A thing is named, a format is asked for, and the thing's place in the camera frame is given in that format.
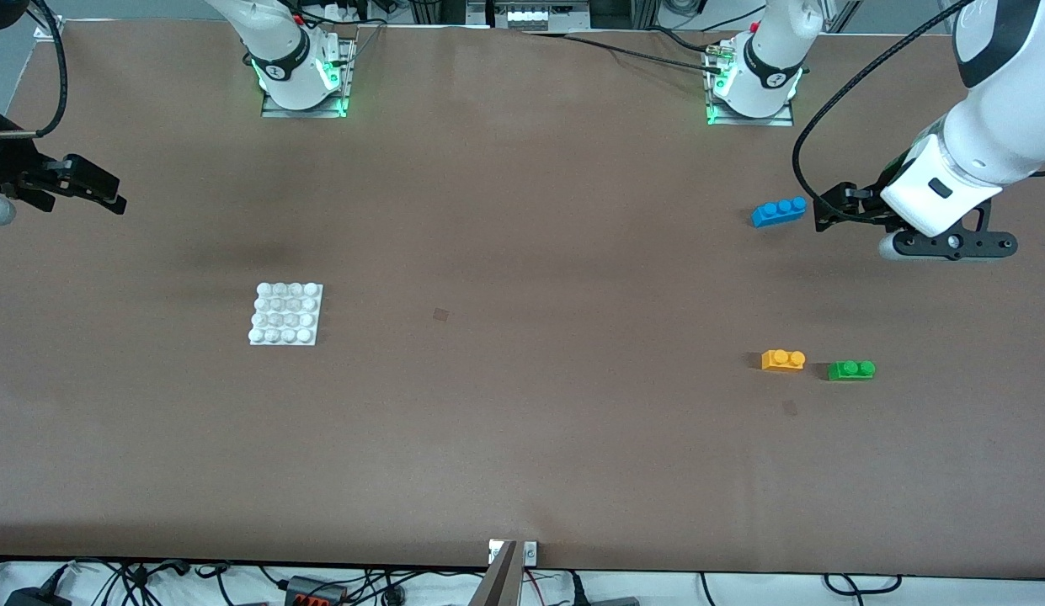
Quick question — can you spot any white studded base plate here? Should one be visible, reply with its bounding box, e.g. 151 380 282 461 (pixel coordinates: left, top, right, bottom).
248 282 324 347

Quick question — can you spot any blue three-stud block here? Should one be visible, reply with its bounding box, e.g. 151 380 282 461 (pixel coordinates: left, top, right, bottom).
750 197 808 229

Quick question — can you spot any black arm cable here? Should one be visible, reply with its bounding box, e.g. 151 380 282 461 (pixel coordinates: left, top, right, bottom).
0 0 70 139
790 0 973 205

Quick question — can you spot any black looped floor cable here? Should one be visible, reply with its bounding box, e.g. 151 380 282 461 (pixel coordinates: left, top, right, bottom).
824 573 904 597

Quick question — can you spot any white power strip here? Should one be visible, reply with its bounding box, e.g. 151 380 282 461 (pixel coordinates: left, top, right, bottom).
494 0 592 32

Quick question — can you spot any black cable on table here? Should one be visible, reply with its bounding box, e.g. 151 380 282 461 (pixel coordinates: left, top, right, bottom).
522 30 727 73

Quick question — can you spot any grey metal post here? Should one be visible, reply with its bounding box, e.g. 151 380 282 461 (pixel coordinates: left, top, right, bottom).
469 540 520 606

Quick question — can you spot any black left camera mount bracket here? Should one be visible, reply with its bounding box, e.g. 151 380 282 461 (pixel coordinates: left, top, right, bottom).
895 199 1019 263

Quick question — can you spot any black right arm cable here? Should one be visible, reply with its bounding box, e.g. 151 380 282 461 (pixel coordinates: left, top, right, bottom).
0 0 70 139

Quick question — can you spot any black power plug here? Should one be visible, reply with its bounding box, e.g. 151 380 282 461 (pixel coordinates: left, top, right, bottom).
3 566 73 606

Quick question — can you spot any black adapter with orange buttons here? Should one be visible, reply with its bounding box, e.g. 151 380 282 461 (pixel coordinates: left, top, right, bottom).
284 576 349 606

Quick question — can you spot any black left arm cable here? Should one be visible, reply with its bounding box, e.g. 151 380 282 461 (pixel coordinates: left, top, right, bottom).
790 0 973 205

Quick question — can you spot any small silver bracket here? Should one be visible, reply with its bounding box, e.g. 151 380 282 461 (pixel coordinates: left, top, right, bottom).
488 540 539 566

